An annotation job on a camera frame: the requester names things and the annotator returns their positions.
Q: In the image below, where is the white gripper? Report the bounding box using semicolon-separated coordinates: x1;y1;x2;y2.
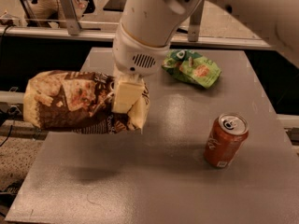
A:
112;25;169;114

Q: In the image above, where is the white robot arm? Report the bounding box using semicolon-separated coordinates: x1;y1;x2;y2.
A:
113;0;299;115

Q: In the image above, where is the brown Late July chip bag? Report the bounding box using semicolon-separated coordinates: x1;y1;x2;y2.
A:
23;70;150;134

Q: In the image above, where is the metal guard rail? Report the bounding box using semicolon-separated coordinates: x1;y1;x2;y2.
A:
0;26;273;50

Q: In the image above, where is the left metal rail bracket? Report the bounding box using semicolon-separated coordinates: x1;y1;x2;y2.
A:
60;0;81;35

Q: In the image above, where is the metal rail bracket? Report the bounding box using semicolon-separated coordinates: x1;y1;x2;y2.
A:
60;0;81;35
188;0;205;42

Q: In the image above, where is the green chip bag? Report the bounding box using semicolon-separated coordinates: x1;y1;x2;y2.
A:
162;49;221;89

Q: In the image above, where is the right metal rail bracket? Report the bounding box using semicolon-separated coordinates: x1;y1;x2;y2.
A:
188;0;205;42

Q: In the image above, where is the orange soda can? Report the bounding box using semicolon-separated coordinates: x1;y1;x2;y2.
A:
204;113;249;168

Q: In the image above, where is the black cable on floor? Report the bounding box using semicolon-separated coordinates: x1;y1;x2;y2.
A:
0;105;21;147

